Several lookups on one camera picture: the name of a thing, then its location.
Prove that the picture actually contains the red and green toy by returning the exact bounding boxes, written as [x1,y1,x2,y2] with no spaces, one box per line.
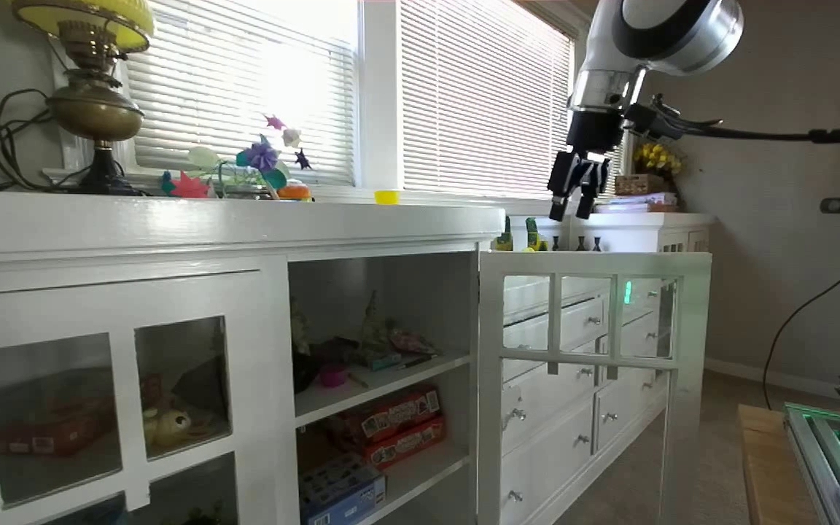
[159,168,216,200]

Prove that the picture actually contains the blue crayon box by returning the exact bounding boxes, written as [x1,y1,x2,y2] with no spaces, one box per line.
[345,353,433,391]

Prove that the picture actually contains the black lamp cord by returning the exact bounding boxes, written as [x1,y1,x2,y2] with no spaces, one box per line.
[0,85,60,191]

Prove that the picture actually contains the stack of papers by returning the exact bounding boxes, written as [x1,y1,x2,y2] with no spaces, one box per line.
[598,188,684,215]

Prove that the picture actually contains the white glass-paned cabinet door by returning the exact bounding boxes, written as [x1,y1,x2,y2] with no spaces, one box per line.
[0,266,287,525]
[477,247,716,525]

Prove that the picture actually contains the yellow toy behind glass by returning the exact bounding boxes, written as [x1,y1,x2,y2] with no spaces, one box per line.
[140,401,198,449]

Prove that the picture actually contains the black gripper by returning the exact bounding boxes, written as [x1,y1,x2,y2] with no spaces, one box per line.
[545,110,627,221]

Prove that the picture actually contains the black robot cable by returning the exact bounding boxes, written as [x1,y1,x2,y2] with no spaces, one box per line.
[692,118,840,149]

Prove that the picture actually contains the small green figurines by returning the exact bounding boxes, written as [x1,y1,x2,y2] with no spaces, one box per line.
[491,212,551,253]

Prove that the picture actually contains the white wooden cabinet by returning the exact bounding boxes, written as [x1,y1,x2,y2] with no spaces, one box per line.
[0,186,506,525]

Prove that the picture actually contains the brass lamp with yellow shade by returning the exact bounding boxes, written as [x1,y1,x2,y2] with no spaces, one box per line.
[13,0,159,194]

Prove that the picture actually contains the red box behind glass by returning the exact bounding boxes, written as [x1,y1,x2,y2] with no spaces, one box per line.
[0,397,111,460]

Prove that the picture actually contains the white window blind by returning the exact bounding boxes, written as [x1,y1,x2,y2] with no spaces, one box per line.
[401,0,577,197]
[125,0,360,184]

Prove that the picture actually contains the blue board game box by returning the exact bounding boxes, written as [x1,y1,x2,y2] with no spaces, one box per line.
[300,452,389,525]

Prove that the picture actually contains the green lit device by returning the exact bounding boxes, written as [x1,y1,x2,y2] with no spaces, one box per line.
[786,401,840,525]

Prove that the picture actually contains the white dresser with drawers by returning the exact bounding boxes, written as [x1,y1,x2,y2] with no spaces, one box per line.
[501,210,716,525]

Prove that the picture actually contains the basket of yellow flowers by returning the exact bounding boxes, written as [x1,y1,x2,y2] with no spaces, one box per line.
[621,139,690,197]

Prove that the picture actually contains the colourful toy flower bunch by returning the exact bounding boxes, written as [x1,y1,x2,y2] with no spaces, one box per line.
[235,114,319,204]

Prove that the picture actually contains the thin black camera cable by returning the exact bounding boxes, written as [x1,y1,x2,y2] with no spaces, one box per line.
[762,260,840,407]

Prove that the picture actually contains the red board game box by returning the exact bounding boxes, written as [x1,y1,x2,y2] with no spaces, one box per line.
[326,385,447,447]
[356,414,449,473]

